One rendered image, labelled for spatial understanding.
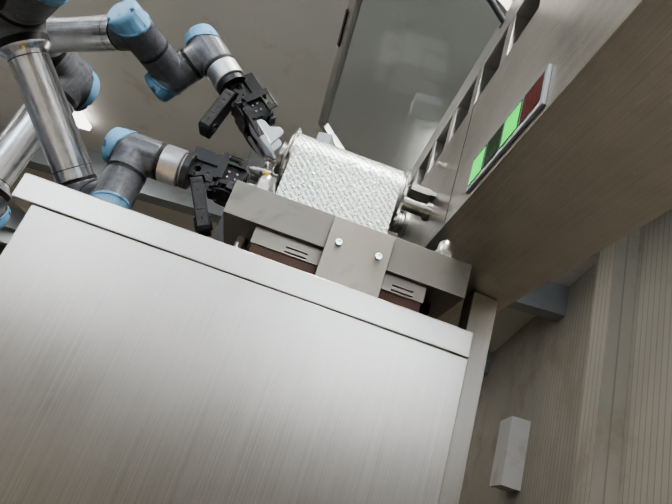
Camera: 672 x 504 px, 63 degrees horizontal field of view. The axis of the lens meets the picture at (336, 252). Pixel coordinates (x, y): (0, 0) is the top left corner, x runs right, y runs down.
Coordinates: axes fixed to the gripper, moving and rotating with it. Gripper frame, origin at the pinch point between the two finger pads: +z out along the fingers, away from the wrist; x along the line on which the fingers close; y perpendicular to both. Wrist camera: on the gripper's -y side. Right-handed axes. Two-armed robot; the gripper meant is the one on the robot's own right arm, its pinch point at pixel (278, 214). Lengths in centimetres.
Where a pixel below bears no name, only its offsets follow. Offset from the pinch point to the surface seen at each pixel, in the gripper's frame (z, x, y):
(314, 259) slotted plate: 9.3, -18.9, -14.1
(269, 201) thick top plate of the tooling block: -0.4, -19.9, -7.9
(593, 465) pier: 227, 248, 25
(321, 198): 6.9, -0.3, 6.4
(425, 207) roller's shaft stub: 28.7, 4.5, 15.6
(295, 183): 1.0, -0.3, 7.6
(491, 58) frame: 31, -9, 48
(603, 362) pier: 228, 248, 95
